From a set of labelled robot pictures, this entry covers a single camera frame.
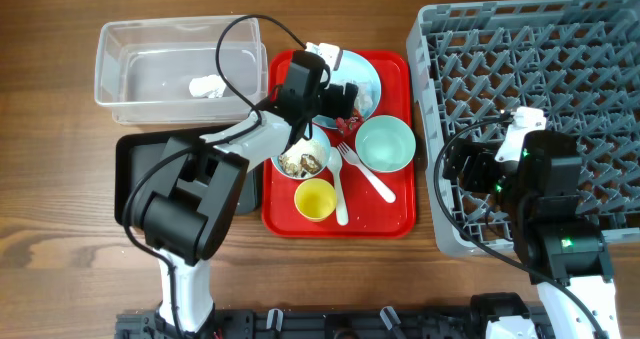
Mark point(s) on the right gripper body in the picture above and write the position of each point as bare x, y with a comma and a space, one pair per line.
476, 171

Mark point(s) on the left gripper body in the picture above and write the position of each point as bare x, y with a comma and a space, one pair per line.
330, 101

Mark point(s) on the red snack wrapper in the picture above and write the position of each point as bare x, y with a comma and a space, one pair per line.
349, 125

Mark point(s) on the light blue bowl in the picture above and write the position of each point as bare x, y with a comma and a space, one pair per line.
314, 133

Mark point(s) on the yellow plastic cup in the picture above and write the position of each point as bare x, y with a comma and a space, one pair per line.
315, 199

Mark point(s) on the white tissue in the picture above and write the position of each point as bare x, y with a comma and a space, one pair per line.
211, 86

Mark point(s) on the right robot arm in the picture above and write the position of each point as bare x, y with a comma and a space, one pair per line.
564, 254

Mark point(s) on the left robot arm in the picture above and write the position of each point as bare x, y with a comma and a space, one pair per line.
180, 210

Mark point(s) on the grey dishwasher rack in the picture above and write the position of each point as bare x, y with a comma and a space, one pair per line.
576, 60

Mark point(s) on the light blue plate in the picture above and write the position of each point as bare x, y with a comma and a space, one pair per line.
365, 74

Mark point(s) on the white plastic spoon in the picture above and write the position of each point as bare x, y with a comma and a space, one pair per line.
334, 165

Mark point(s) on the food scraps and rice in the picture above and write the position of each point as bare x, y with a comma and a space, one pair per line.
304, 159

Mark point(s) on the green bowl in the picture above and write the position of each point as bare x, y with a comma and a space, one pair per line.
385, 144

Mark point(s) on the pink plastic fork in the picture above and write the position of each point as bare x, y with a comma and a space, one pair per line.
351, 157

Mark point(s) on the red serving tray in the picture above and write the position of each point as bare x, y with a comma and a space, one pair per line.
369, 215

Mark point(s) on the clear plastic bin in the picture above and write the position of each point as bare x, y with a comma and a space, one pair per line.
144, 67

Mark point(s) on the black plastic tray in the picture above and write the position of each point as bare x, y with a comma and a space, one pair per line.
137, 153

